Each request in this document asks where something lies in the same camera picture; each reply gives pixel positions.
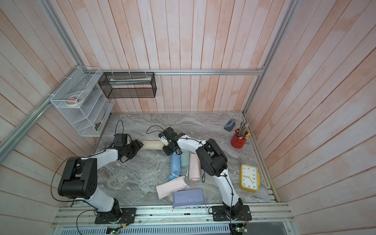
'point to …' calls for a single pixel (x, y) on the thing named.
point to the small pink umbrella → (194, 170)
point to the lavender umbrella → (187, 197)
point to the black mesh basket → (129, 84)
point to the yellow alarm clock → (249, 178)
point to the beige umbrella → (156, 145)
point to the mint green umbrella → (184, 156)
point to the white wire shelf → (89, 119)
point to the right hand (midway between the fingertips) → (167, 149)
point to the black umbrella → (203, 178)
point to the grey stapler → (230, 124)
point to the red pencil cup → (239, 138)
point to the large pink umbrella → (166, 189)
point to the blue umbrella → (175, 166)
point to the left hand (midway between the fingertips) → (141, 148)
